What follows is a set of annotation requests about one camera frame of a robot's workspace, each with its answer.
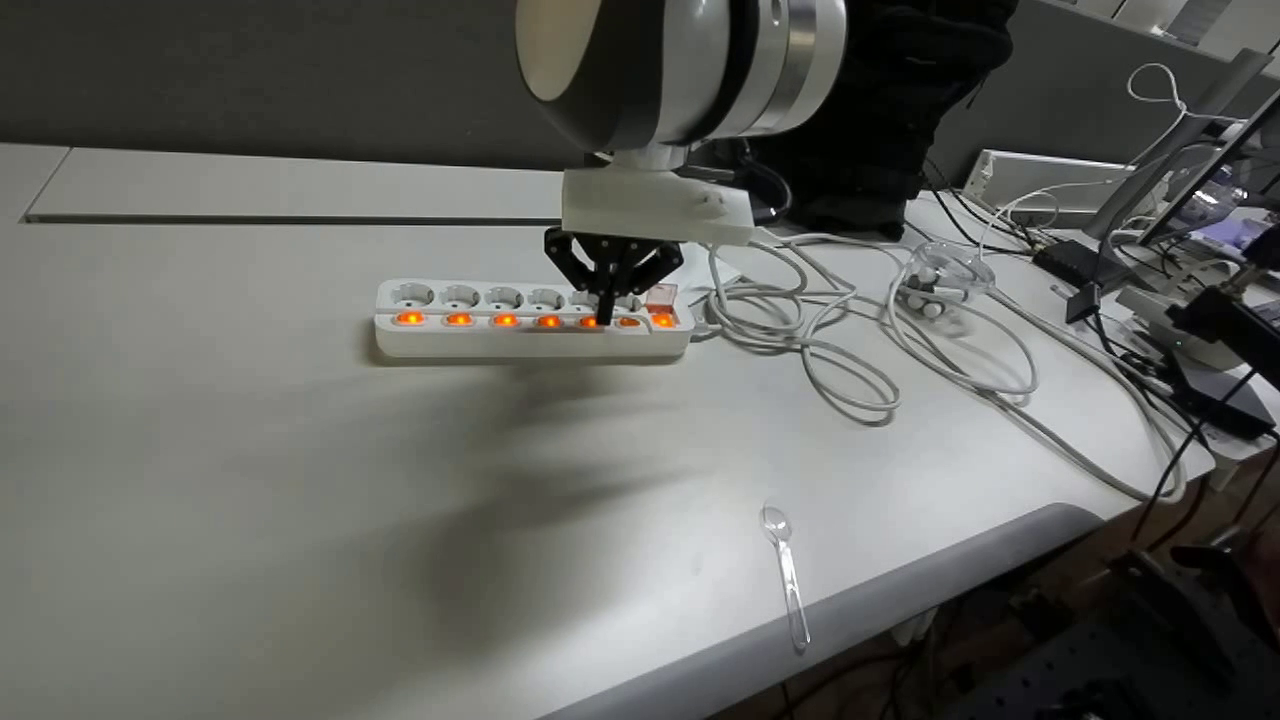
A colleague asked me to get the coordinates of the black cable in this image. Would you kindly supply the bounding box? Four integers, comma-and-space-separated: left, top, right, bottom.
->
1101, 331, 1280, 550

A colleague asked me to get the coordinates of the black clamp device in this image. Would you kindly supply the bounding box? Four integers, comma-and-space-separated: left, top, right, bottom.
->
1165, 283, 1280, 439

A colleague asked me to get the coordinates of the white multi-socket power strip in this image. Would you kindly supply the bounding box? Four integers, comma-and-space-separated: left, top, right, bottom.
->
371, 271, 698, 368

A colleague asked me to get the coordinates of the white rectangular box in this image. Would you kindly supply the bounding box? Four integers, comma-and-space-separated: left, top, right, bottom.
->
958, 145, 1139, 225

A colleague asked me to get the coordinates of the black cloth bundle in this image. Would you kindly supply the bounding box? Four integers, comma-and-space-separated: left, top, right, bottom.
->
745, 0, 1022, 241

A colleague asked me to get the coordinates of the clear plastic wrapper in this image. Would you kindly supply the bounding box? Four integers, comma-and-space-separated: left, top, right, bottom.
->
886, 237, 1002, 335

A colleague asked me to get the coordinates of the white looped cord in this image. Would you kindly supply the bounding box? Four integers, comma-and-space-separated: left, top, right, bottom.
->
1125, 55, 1196, 135

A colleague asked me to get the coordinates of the clear plastic spoon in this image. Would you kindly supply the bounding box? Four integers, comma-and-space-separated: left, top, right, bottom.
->
755, 505, 818, 655

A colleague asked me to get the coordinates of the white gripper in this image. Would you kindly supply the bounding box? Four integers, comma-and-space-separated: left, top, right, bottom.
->
542, 138, 759, 329

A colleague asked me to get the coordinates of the long thin white cable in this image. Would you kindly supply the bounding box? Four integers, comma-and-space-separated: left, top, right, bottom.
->
876, 253, 1191, 507

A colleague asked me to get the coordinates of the white coiled power cable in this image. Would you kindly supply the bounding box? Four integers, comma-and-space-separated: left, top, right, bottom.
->
683, 225, 903, 430

